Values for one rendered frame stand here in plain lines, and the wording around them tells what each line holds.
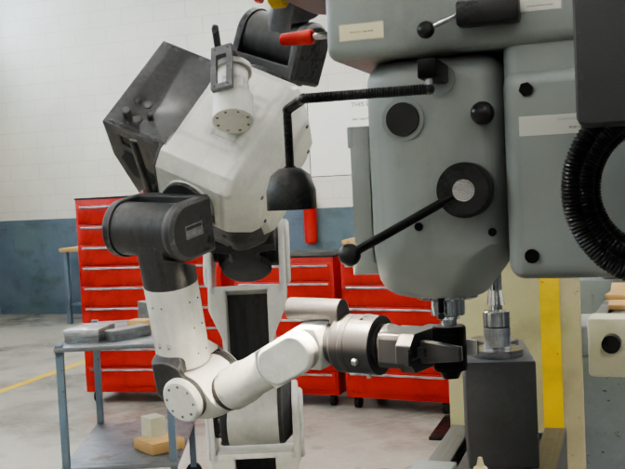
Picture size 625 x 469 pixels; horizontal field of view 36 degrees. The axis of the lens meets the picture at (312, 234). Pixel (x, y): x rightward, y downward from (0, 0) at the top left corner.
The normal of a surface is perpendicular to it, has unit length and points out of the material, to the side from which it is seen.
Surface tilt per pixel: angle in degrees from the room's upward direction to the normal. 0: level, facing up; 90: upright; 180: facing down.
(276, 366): 102
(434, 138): 90
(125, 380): 90
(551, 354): 90
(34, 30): 90
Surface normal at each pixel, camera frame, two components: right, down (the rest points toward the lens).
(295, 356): -0.53, 0.27
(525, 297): -0.32, 0.07
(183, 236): 0.86, 0.04
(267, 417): 0.00, 0.03
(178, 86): -0.02, -0.48
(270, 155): 0.61, -0.07
